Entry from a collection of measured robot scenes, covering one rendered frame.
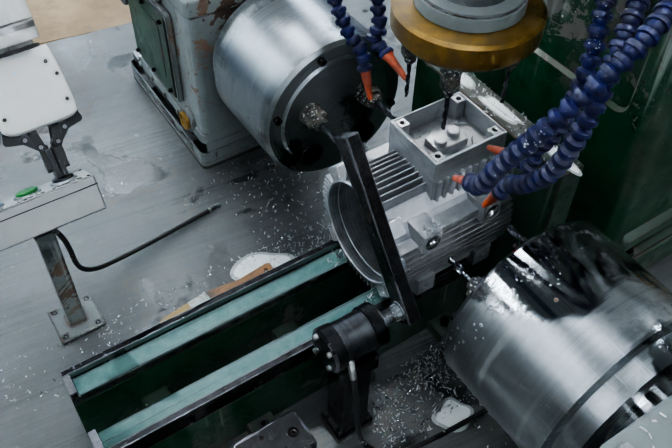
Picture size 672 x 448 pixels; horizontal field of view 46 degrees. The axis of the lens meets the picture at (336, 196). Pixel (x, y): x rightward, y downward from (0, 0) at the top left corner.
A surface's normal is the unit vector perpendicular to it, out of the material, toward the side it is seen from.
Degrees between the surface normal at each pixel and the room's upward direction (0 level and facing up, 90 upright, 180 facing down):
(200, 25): 90
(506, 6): 0
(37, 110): 57
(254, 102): 73
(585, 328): 25
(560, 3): 90
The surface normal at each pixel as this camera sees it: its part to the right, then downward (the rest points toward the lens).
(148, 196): 0.02, -0.69
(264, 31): -0.43, -0.38
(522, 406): -0.79, 0.17
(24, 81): 0.47, 0.15
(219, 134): 0.55, 0.62
